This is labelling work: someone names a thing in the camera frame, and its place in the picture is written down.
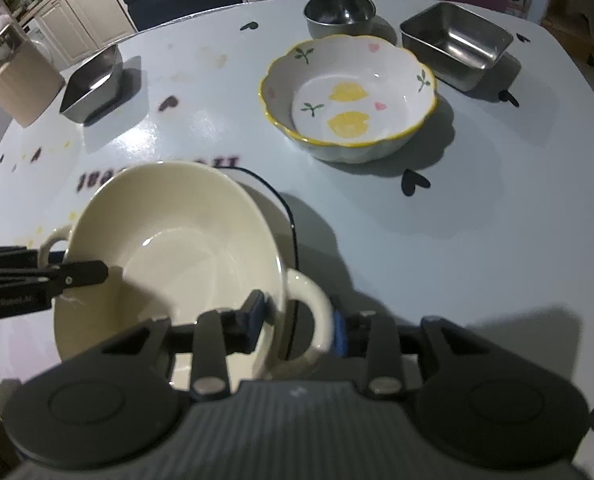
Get cream bowl with handles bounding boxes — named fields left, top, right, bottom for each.
left=38, top=161, right=336, bottom=394

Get beige canister steel lid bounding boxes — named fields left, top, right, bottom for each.
left=0, top=22, right=67, bottom=129

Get white leaf-print plate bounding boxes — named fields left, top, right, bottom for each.
left=227, top=166, right=301, bottom=364

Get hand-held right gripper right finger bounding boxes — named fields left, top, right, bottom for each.
left=331, top=309, right=478, bottom=397

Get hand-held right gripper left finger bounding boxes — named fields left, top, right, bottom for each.
left=100, top=290, right=269, bottom=398

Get flower-print bowl yellow rim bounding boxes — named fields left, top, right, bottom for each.
left=258, top=34, right=439, bottom=165

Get square steel container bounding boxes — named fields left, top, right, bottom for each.
left=400, top=2, right=516, bottom=92
left=58, top=44, right=124, bottom=124

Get white kitchen cabinets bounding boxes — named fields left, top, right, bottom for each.
left=0, top=0, right=139, bottom=72

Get round steel bowl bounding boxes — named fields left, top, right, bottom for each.
left=304, top=0, right=377, bottom=40

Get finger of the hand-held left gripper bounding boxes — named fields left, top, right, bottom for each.
left=36, top=260, right=110, bottom=294

